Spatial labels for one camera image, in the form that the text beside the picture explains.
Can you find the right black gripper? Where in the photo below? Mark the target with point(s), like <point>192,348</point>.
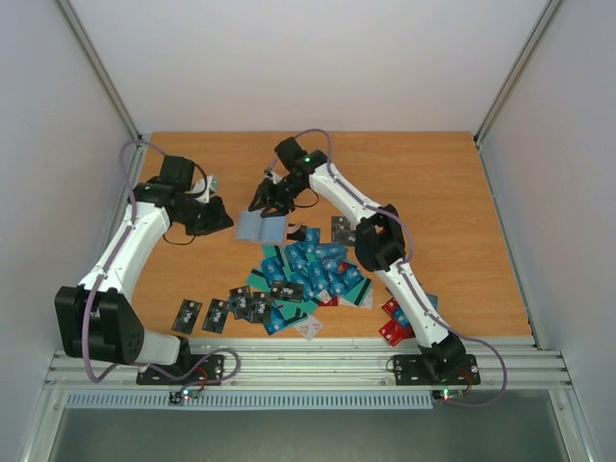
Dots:
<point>278,191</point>

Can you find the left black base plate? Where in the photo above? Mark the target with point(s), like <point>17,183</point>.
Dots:
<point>185,370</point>

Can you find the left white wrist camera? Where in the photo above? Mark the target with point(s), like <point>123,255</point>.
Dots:
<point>205,189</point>

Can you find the left small circuit board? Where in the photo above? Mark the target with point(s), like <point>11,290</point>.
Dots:
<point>185,395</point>

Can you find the red card front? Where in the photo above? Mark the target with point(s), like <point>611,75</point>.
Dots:
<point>393,332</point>

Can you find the blue card right edge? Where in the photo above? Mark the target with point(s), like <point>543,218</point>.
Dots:
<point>397,314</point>

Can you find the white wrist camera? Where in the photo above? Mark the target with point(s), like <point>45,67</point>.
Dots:
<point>272,176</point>
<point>205,189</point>

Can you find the grey slotted cable duct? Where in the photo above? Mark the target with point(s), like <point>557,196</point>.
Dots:
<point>251,400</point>

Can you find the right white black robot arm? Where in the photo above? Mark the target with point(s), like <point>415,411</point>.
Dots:
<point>380,246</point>

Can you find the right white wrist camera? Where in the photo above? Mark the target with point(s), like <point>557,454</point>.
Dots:
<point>272,176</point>

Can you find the teal card magnetic stripe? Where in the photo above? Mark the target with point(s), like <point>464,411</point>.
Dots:
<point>257,280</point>

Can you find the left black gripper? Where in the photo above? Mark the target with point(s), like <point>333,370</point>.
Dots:
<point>218,220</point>

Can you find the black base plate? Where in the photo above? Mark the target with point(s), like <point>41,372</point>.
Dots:
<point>410,370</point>
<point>185,370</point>

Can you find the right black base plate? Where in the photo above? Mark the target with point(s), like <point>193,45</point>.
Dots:
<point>410,370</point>

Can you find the white card with red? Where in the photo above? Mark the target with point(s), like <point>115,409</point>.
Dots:
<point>309,327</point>

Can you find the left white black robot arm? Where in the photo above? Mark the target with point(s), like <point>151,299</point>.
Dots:
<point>96,317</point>

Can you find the far left black vip card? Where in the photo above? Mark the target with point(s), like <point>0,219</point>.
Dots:
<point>186,316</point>

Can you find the right small circuit board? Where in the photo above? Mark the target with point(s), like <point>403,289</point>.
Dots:
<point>448,394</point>

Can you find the black card top right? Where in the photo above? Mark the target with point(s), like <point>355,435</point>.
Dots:
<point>339,229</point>

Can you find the black vip membership card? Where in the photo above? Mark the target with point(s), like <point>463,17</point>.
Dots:
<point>287,291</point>

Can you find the small circuit board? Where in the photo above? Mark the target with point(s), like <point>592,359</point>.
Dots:
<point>448,394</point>
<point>185,395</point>

